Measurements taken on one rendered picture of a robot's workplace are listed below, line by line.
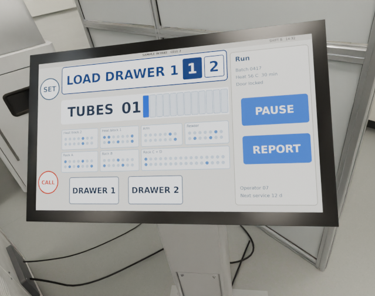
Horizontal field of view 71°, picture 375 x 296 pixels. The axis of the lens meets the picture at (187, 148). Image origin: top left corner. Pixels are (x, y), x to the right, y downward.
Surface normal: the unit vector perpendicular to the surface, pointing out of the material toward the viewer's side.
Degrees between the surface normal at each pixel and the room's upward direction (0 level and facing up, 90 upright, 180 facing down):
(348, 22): 90
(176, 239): 90
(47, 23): 90
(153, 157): 50
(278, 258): 0
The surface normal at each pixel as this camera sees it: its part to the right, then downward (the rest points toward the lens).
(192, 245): -0.14, 0.59
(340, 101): -0.75, 0.47
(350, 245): -0.14, -0.81
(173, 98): -0.19, -0.07
